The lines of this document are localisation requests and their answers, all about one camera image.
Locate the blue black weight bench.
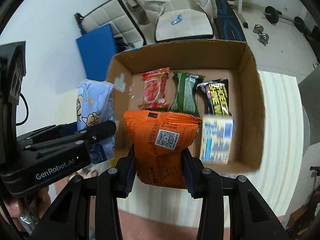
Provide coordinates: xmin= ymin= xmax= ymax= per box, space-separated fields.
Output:
xmin=214 ymin=0 xmax=246 ymax=42

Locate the cream blue tissue pack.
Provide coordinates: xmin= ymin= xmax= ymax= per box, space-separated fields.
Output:
xmin=200 ymin=115 xmax=234 ymax=164

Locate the light blue tissue pack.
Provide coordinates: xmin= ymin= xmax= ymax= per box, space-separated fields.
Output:
xmin=76 ymin=80 xmax=115 ymax=164

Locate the white chair with seat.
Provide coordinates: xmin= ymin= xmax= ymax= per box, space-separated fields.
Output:
xmin=152 ymin=9 xmax=215 ymax=43

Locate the small blue packet on seat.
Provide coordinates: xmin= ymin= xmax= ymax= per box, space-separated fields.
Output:
xmin=171 ymin=14 xmax=182 ymax=25

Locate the black shoe shine wipes pack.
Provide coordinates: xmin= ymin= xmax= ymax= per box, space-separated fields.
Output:
xmin=197 ymin=77 xmax=230 ymax=116

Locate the grey chair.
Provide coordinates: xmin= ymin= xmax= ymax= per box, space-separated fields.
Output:
xmin=298 ymin=67 xmax=319 ymax=190

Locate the blue folded mat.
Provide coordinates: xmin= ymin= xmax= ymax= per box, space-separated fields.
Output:
xmin=76 ymin=24 xmax=117 ymax=81

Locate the person's left hand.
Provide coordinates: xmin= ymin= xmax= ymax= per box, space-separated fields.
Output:
xmin=3 ymin=187 xmax=52 ymax=231

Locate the orange snack packet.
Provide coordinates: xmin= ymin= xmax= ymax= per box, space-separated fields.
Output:
xmin=124 ymin=111 xmax=201 ymax=189

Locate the chrome dumbbell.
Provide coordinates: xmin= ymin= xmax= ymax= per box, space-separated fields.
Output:
xmin=253 ymin=24 xmax=270 ymax=46

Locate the red snack packet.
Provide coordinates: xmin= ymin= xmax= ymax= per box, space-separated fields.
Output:
xmin=139 ymin=67 xmax=170 ymax=110

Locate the green wipes packet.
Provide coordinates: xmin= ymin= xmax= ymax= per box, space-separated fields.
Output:
xmin=169 ymin=71 xmax=205 ymax=117

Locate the white quilted cushion panel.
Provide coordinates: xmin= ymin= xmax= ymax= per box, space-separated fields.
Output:
xmin=74 ymin=0 xmax=146 ymax=48

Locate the open cardboard box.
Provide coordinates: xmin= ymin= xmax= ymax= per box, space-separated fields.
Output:
xmin=107 ymin=40 xmax=265 ymax=173

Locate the black barbell on floor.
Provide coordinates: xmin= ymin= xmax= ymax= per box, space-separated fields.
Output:
xmin=264 ymin=6 xmax=311 ymax=35

